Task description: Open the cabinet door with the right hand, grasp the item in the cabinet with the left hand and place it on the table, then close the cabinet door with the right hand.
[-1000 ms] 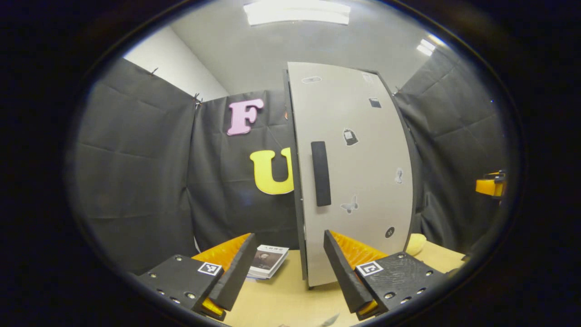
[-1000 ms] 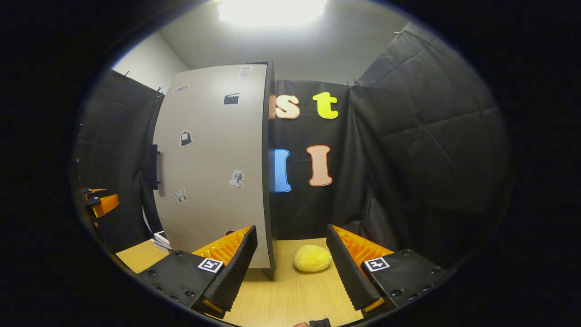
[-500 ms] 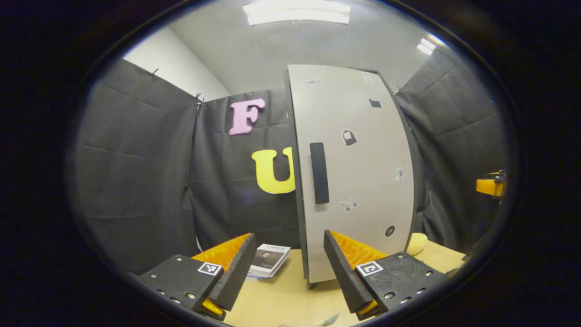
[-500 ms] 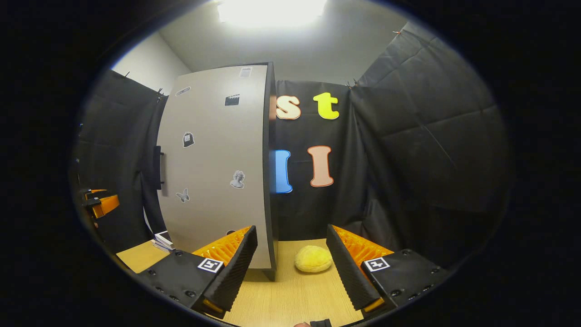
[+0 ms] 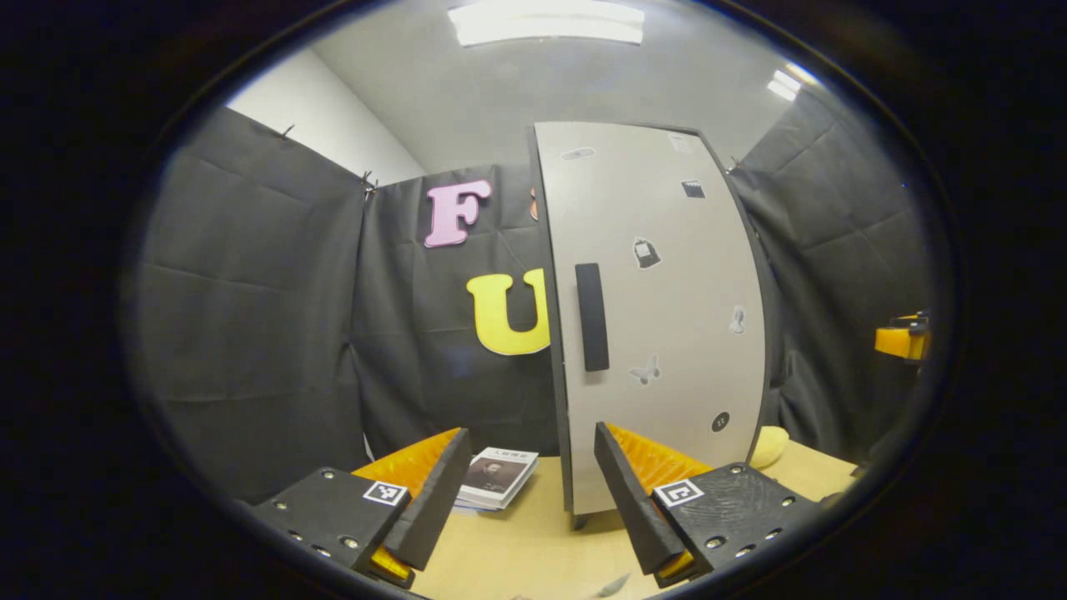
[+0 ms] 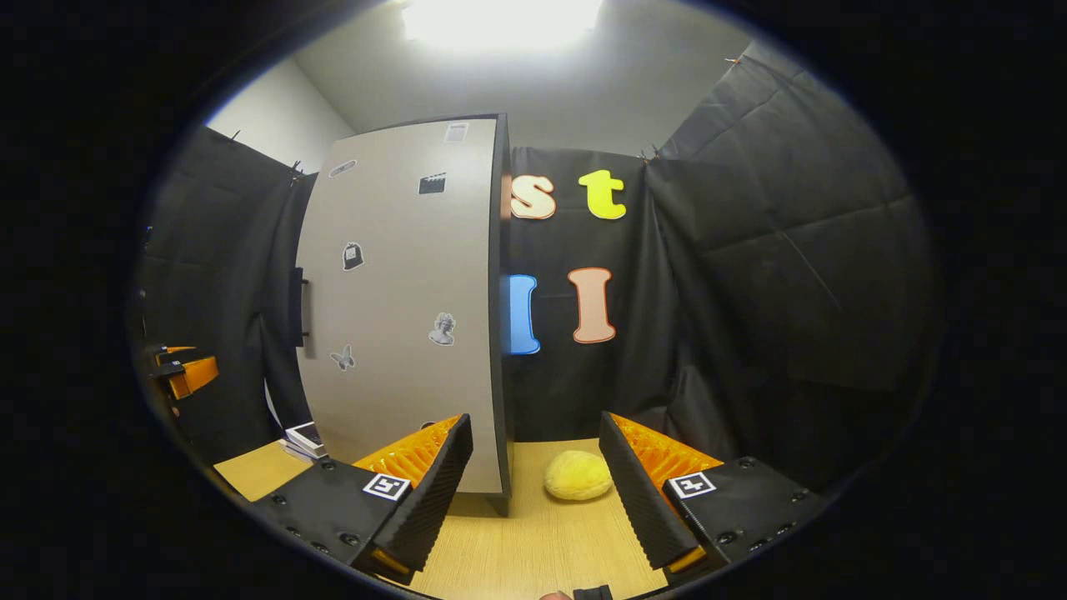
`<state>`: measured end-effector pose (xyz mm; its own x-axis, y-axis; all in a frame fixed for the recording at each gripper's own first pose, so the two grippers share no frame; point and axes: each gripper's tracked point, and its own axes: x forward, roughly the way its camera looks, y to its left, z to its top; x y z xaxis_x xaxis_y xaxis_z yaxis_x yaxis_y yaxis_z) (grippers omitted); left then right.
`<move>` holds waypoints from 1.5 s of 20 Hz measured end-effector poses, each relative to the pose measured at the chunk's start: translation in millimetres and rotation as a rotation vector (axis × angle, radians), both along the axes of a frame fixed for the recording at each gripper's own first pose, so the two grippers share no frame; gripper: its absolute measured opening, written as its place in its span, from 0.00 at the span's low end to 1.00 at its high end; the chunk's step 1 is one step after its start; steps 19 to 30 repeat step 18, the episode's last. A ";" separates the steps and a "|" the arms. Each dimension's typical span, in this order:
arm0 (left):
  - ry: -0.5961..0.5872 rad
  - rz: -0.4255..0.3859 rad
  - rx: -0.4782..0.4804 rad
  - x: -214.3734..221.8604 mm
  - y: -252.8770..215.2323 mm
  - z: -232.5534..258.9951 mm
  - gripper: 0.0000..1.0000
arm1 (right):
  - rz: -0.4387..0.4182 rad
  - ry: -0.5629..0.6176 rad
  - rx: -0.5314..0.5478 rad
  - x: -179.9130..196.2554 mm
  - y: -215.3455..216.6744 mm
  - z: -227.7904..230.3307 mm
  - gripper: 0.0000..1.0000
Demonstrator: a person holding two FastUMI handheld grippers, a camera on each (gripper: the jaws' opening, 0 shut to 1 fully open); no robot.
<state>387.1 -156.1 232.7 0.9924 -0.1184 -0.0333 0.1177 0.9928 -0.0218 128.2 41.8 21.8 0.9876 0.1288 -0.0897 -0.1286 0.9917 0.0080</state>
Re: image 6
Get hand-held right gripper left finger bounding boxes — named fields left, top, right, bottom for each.
left=253, top=413, right=474, bottom=584

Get bright ceiling light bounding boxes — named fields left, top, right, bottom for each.
left=400, top=0, right=603, bottom=53

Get black backdrop cloth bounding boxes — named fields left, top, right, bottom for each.
left=129, top=42, right=943, bottom=493

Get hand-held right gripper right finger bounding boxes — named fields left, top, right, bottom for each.
left=599, top=410, right=828, bottom=578

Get black cabinet door handle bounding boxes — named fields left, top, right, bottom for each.
left=289, top=267, right=312, bottom=348

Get stack of small books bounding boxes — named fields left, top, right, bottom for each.
left=279, top=421, right=330, bottom=464

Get yellow round sponge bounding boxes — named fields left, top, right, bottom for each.
left=544, top=450, right=615, bottom=502

